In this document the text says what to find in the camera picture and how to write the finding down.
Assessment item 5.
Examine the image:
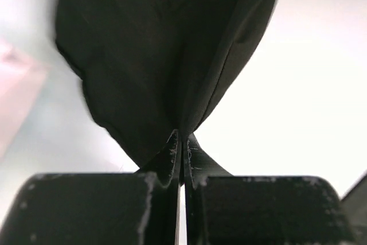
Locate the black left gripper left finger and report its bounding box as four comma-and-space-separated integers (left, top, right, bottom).
1, 131, 181, 245

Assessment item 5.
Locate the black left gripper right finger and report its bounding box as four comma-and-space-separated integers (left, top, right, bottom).
183, 136, 359, 244

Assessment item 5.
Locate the black long sleeve shirt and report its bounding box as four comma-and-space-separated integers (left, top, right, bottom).
55, 0, 276, 166

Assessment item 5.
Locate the folded white shirt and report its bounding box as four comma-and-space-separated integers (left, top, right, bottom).
1, 39, 51, 158

